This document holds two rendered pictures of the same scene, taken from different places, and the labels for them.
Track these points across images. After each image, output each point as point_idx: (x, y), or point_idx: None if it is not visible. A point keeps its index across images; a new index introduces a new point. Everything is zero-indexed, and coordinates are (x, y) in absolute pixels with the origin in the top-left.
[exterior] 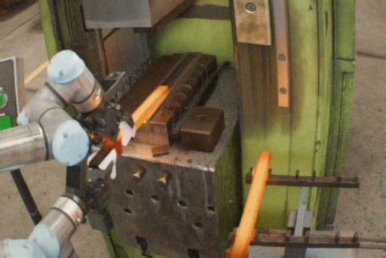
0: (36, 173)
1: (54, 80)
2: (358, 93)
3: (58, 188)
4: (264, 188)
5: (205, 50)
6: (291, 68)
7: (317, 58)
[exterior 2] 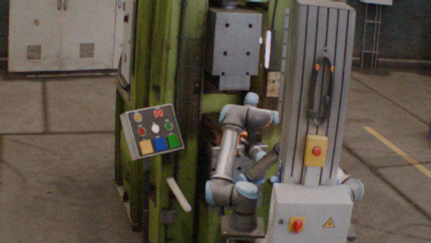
0: (37, 232)
1: (254, 101)
2: None
3: (69, 236)
4: None
5: (214, 111)
6: (282, 105)
7: None
